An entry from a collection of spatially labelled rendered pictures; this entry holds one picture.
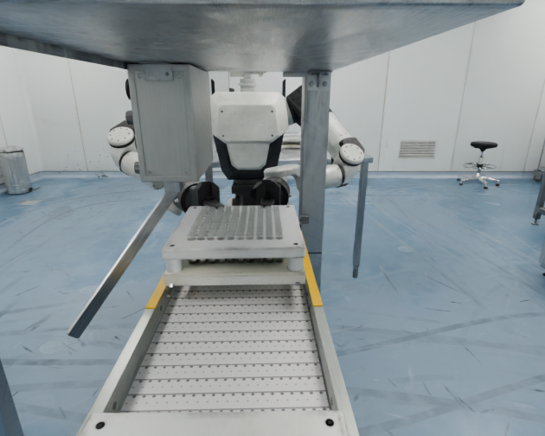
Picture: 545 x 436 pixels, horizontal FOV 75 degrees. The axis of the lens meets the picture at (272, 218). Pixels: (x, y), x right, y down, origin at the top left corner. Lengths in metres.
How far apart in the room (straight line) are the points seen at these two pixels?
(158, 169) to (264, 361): 0.37
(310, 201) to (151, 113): 0.44
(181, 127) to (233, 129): 0.58
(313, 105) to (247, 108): 0.39
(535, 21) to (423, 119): 1.95
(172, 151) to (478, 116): 6.06
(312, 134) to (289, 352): 0.51
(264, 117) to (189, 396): 0.91
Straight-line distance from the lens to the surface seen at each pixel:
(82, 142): 6.48
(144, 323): 0.59
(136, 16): 0.29
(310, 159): 0.87
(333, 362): 0.50
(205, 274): 0.63
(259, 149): 1.23
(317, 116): 0.86
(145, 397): 0.53
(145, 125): 0.67
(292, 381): 0.52
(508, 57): 6.66
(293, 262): 0.62
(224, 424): 0.38
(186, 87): 0.65
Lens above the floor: 1.27
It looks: 19 degrees down
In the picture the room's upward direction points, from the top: straight up
